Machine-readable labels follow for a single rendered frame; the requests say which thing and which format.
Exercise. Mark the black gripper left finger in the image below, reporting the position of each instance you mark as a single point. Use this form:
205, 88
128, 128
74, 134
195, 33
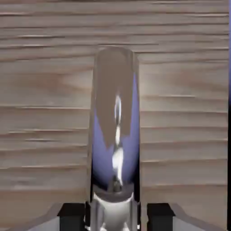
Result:
72, 216

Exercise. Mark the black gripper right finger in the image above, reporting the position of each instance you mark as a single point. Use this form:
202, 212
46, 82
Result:
158, 216

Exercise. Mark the light wood cabinet door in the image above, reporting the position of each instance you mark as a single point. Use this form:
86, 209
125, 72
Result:
45, 108

